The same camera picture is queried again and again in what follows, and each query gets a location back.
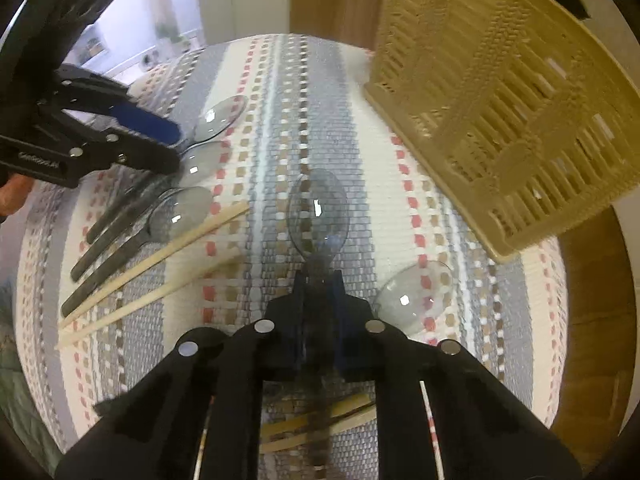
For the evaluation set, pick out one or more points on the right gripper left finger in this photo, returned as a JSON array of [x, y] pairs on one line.
[[200, 408]]

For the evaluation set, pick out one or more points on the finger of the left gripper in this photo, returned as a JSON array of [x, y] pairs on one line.
[[145, 122], [130, 154]]

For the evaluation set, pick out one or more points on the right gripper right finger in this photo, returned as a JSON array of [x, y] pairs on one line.
[[440, 412]]

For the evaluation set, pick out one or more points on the clear spoon black handle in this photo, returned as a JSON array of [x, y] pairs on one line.
[[318, 226]]

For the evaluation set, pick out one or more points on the left hand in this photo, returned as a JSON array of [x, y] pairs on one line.
[[14, 193]]

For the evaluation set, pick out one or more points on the striped woven table mat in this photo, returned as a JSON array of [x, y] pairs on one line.
[[304, 112]]

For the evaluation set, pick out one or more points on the beige plastic utensil basket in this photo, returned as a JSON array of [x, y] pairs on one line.
[[518, 113]]

